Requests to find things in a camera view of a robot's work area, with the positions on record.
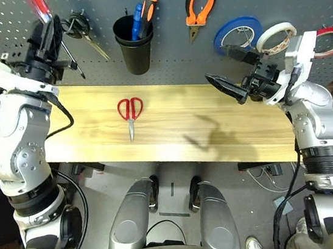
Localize blue handled screwdriver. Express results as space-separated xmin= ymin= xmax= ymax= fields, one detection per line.
xmin=127 ymin=2 xmax=148 ymax=42

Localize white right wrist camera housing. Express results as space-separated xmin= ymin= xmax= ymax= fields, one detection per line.
xmin=254 ymin=30 xmax=326 ymax=108

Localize silver left robot leg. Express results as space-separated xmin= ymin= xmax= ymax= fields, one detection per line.
xmin=99 ymin=174 xmax=168 ymax=249

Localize khaki person trouser leg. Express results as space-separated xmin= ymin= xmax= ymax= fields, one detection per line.
xmin=284 ymin=230 xmax=324 ymax=249

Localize long black floor tape strip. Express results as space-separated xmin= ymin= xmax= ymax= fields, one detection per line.
xmin=158 ymin=208 xmax=191 ymax=220

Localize dark grey pegboard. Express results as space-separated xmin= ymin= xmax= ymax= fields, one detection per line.
xmin=0 ymin=0 xmax=333 ymax=122

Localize orange black pliers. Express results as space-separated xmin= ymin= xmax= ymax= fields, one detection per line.
xmin=183 ymin=0 xmax=226 ymax=44

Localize black floor cable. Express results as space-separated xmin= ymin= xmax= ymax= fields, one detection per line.
xmin=144 ymin=217 xmax=188 ymax=249

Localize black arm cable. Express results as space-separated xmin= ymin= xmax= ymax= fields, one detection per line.
xmin=261 ymin=139 xmax=318 ymax=249
xmin=27 ymin=92 xmax=94 ymax=249

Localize red handled scissors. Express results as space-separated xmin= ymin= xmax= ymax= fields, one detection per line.
xmin=116 ymin=96 xmax=149 ymax=144

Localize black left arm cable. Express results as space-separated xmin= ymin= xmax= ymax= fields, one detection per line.
xmin=27 ymin=92 xmax=94 ymax=249

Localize thin white wire bundle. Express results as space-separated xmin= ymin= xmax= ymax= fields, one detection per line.
xmin=247 ymin=161 xmax=298 ymax=197

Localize blue tape roll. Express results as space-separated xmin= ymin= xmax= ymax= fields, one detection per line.
xmin=210 ymin=14 xmax=266 ymax=57

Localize red tape roll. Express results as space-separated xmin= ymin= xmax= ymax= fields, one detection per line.
xmin=310 ymin=26 xmax=333 ymax=60

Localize grey person shoe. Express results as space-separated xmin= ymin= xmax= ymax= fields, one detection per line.
xmin=244 ymin=234 xmax=265 ymax=249
xmin=294 ymin=216 xmax=310 ymax=237

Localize silver right robot leg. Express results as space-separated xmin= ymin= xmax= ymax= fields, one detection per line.
xmin=185 ymin=171 xmax=242 ymax=249

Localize metal pegboard hook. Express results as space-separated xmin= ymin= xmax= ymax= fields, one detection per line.
xmin=235 ymin=26 xmax=255 ymax=48

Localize black plastic cup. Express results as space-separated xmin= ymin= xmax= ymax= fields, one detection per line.
xmin=114 ymin=32 xmax=159 ymax=78
xmin=111 ymin=12 xmax=156 ymax=47

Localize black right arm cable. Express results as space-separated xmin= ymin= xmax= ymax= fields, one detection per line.
xmin=261 ymin=139 xmax=318 ymax=249

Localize black under-table bracket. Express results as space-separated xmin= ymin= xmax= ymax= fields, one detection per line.
xmin=237 ymin=157 xmax=283 ymax=173

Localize black handled scissors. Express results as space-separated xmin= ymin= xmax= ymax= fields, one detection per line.
xmin=59 ymin=5 xmax=111 ymax=66

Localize orange black handled screwdriver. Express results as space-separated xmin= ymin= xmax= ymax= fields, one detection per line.
xmin=133 ymin=0 xmax=164 ymax=40

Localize red handled screwdriver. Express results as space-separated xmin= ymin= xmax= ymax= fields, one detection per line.
xmin=23 ymin=0 xmax=87 ymax=86

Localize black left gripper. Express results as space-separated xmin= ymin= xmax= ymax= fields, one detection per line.
xmin=0 ymin=13 xmax=80 ymax=91

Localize white tape roll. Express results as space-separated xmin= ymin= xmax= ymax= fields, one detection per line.
xmin=253 ymin=20 xmax=300 ymax=58

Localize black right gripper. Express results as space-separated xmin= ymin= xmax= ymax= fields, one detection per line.
xmin=202 ymin=38 xmax=284 ymax=109

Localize silver robot leg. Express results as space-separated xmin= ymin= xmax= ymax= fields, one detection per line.
xmin=99 ymin=174 xmax=168 ymax=249
xmin=185 ymin=171 xmax=242 ymax=249

